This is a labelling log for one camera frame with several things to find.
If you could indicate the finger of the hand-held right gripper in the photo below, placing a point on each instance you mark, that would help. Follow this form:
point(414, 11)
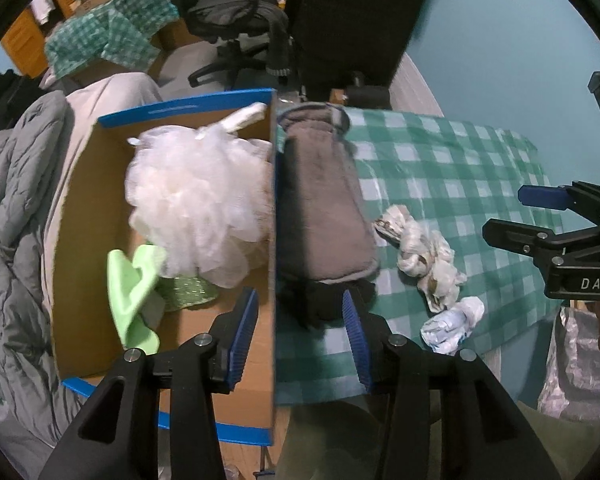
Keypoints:
point(520, 237)
point(542, 196)

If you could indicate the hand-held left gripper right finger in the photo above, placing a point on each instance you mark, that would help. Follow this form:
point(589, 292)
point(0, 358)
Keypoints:
point(355, 345)

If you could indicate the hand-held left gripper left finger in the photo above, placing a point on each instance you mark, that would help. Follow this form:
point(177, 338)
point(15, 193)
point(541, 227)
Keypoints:
point(240, 340)

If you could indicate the green mesh sponge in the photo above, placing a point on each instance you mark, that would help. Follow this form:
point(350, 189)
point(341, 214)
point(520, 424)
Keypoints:
point(190, 290)

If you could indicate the small grey sock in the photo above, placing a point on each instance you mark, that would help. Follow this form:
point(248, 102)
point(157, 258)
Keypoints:
point(152, 314)

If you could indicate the light green cloth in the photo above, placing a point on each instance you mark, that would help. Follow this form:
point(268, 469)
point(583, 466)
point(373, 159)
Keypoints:
point(127, 300)

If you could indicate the grey glove with black cuff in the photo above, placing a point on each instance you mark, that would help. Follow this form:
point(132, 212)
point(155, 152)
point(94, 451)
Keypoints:
point(320, 210)

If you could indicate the white bath loofah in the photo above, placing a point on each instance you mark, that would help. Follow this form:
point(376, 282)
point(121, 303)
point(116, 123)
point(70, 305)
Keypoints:
point(195, 200)

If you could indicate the blue cardboard box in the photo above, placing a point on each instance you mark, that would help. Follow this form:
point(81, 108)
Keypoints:
point(90, 210)

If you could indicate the silver plastic bag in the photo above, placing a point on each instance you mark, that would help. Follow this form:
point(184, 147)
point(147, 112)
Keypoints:
point(575, 370)

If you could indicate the green checkered tablecloth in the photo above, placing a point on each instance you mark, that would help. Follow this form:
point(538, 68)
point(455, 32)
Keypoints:
point(455, 160)

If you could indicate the crumpled white blue paper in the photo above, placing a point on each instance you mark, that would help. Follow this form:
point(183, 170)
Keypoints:
point(450, 330)

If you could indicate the black cylinder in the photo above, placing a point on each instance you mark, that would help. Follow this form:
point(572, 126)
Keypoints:
point(370, 96)

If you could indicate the small wooden box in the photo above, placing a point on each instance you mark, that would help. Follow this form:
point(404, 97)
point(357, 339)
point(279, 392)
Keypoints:
point(337, 96)

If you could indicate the grey duvet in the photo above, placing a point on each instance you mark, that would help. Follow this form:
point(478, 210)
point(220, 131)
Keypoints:
point(15, 210)

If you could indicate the black fabric wardrobe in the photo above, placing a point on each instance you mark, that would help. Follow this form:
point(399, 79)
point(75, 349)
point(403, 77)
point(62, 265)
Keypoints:
point(350, 20)

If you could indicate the beige bed sheet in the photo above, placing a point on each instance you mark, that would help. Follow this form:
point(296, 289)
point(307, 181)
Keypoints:
point(115, 92)

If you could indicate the black office chair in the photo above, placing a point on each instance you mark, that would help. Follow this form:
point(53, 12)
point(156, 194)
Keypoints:
point(225, 60)

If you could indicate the brown cardboard box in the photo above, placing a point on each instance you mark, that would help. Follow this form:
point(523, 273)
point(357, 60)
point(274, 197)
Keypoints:
point(175, 35)

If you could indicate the black bag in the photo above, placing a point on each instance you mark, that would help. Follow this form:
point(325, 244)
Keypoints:
point(10, 100)

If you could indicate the green checkered cloth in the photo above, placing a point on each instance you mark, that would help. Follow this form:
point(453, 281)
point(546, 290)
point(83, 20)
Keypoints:
point(115, 25)

